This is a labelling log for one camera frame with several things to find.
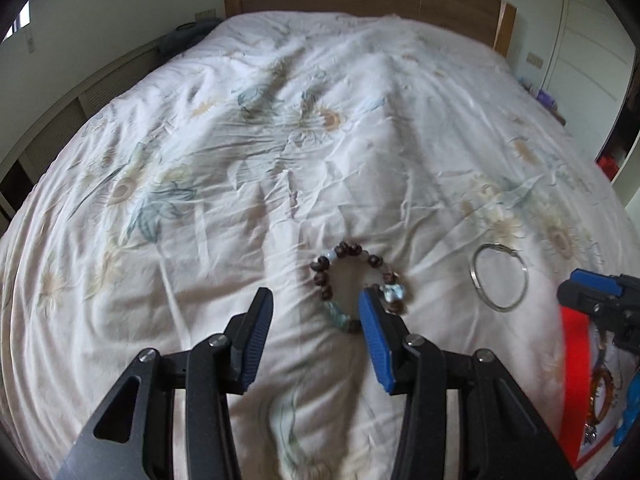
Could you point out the wall outlet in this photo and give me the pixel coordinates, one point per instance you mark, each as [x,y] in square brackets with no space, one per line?
[205,14]

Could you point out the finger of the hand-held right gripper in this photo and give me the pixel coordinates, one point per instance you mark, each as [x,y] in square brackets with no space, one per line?
[580,300]
[595,277]

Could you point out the window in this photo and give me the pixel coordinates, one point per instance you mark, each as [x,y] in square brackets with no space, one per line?
[21,15]

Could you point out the floral bedsheet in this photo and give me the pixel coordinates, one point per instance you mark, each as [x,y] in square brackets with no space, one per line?
[250,160]

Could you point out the white wardrobe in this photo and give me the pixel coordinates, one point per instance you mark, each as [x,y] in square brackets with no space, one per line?
[590,35]

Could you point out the bright blue object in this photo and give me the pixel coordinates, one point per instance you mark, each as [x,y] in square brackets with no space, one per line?
[627,415]

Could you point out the amber resin bangle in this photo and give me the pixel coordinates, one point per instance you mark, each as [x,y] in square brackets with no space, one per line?
[595,390]

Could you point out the wall light switch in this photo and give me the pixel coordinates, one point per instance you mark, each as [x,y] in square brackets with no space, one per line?
[535,60]

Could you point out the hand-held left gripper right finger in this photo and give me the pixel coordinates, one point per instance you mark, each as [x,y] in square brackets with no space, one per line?
[375,345]

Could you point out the red jewelry box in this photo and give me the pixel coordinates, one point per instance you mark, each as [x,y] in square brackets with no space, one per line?
[572,385]

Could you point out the low white wall cabinet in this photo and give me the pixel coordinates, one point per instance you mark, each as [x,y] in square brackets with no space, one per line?
[100,90]

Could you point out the red bag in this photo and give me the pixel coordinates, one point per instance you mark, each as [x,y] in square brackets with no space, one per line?
[609,166]

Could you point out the purple item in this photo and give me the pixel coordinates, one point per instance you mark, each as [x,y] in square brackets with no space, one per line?
[546,97]

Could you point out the wooden nightstand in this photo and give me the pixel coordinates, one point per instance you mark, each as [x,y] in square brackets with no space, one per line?
[555,112]

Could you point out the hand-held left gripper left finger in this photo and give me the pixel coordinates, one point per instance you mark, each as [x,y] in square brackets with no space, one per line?
[255,340]

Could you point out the plain silver bangle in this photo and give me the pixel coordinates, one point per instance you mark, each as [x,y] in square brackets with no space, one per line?
[472,280]

